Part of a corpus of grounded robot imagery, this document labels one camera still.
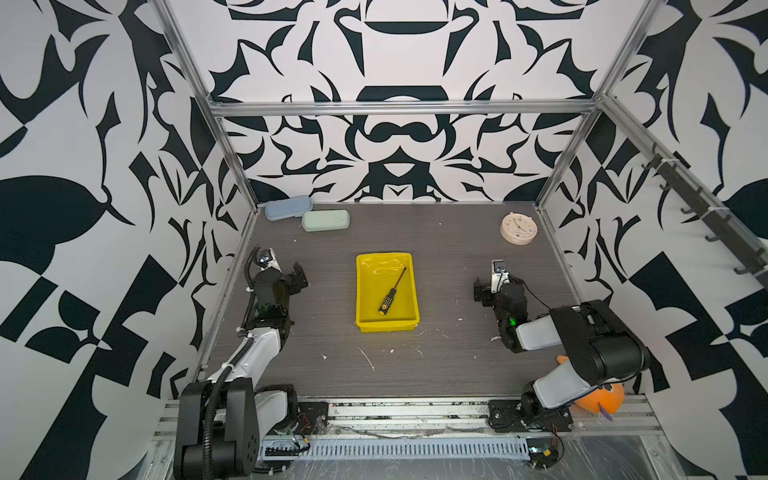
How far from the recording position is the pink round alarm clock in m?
1.10

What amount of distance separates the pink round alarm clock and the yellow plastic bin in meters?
0.39

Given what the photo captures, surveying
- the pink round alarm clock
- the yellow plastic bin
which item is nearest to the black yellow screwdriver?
the yellow plastic bin

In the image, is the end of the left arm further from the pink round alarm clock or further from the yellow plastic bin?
the pink round alarm clock

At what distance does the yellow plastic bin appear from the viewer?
34.4 inches

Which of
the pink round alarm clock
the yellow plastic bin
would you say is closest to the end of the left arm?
the yellow plastic bin
